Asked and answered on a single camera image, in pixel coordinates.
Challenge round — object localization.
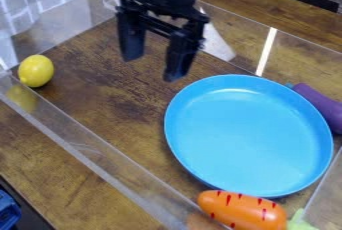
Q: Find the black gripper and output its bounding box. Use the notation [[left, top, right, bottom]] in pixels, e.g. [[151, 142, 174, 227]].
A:
[[116, 0, 209, 82]]

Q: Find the blue round plastic tray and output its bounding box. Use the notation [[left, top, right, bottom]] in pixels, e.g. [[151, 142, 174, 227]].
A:
[[165, 75, 334, 198]]

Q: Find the orange toy carrot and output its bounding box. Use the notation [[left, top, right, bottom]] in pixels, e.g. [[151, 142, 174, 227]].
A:
[[198, 190, 287, 230]]

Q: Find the yellow toy lemon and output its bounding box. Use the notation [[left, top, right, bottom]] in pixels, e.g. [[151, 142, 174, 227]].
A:
[[18, 55, 55, 88]]

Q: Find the purple toy eggplant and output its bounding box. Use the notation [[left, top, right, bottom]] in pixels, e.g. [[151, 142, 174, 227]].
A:
[[289, 83, 342, 135]]

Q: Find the blue object at corner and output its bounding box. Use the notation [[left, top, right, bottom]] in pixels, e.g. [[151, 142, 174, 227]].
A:
[[0, 190, 22, 230]]

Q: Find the clear acrylic enclosure wall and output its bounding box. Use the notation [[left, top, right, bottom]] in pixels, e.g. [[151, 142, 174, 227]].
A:
[[0, 0, 342, 230]]

